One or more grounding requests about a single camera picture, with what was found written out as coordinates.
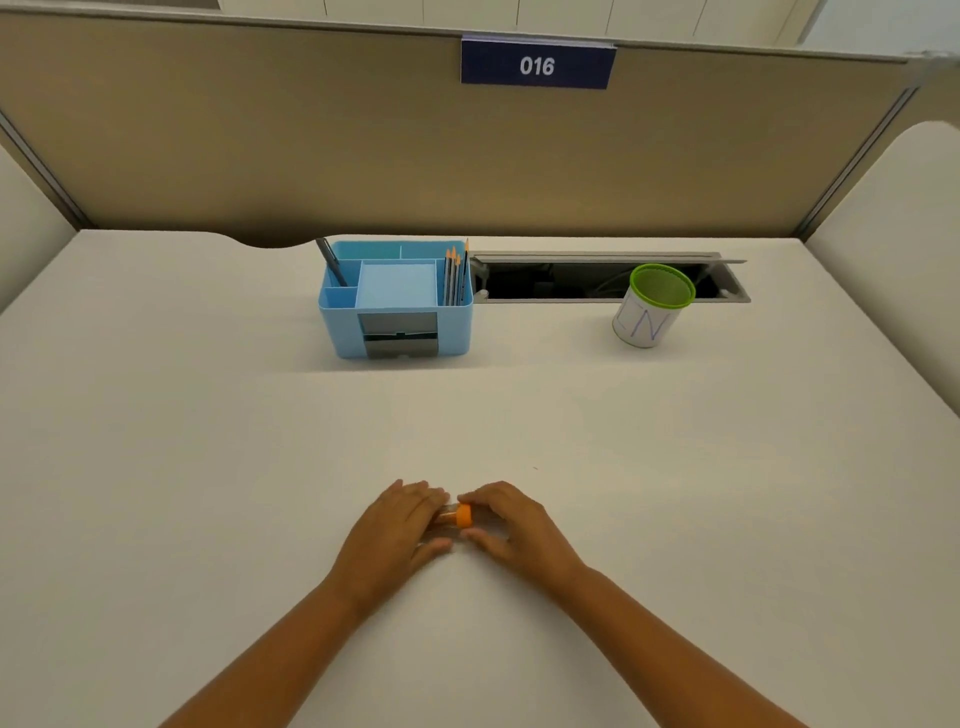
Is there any person's right hand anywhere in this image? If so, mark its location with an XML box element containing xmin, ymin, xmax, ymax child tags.
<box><xmin>456</xmin><ymin>481</ymin><xmax>594</xmax><ymax>595</ymax></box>

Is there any person's left hand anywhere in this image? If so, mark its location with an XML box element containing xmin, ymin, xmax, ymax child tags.
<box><xmin>327</xmin><ymin>479</ymin><xmax>454</xmax><ymax>618</ymax></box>

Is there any person's right forearm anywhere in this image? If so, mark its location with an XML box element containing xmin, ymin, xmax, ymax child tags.
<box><xmin>556</xmin><ymin>565</ymin><xmax>810</xmax><ymax>728</ymax></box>

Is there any person's left forearm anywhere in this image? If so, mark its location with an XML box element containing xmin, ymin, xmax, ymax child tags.
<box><xmin>159</xmin><ymin>573</ymin><xmax>363</xmax><ymax>728</ymax></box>

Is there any blue desk organizer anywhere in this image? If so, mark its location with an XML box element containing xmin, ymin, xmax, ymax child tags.
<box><xmin>318</xmin><ymin>239</ymin><xmax>475</xmax><ymax>361</ymax></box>

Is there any bundle of pencils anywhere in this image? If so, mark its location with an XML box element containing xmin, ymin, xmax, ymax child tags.
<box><xmin>443</xmin><ymin>238</ymin><xmax>471</xmax><ymax>307</ymax></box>

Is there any white note pad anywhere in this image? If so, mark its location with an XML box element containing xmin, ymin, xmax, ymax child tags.
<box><xmin>355</xmin><ymin>259</ymin><xmax>439</xmax><ymax>310</ymax></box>

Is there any white cup with green rim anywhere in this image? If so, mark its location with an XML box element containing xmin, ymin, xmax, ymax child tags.
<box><xmin>612</xmin><ymin>263</ymin><xmax>697</xmax><ymax>351</ymax></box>

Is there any grey pen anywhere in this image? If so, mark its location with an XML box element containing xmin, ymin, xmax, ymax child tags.
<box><xmin>315</xmin><ymin>237</ymin><xmax>350</xmax><ymax>288</ymax></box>

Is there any beige desk partition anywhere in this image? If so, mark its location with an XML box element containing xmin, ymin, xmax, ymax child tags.
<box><xmin>0</xmin><ymin>10</ymin><xmax>960</xmax><ymax>249</ymax></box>

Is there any dark blue number sign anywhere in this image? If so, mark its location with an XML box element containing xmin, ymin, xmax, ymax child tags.
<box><xmin>459</xmin><ymin>34</ymin><xmax>618</xmax><ymax>90</ymax></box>

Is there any grey cable tray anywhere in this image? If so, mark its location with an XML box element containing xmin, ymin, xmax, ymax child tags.
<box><xmin>469</xmin><ymin>251</ymin><xmax>752</xmax><ymax>304</ymax></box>

